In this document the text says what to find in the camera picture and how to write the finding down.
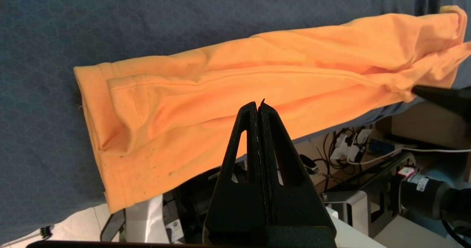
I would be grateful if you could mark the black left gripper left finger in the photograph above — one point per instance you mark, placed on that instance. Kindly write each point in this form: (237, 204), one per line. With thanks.
(235, 204)

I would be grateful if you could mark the brown bed base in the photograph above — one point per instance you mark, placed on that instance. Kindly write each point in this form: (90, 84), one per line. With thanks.
(430, 124)

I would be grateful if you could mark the white power strip with plugs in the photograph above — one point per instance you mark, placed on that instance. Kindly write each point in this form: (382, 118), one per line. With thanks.
(347, 148)

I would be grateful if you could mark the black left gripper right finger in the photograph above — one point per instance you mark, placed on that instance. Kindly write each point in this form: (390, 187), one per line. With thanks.
(294, 204)

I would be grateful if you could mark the yellow printed t-shirt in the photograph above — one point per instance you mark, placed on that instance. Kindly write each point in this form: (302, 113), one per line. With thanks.
(220, 86)

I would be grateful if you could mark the grey metal case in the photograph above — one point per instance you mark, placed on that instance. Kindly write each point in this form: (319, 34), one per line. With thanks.
(360, 204)

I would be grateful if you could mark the black cylinder with label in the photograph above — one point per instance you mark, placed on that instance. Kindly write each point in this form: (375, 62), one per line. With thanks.
(427, 196)

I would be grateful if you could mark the dark blue bed sheet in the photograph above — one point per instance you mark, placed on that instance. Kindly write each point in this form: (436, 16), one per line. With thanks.
(147, 20)

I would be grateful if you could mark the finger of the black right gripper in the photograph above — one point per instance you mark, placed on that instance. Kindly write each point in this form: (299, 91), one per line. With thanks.
(460, 108)
(449, 93)

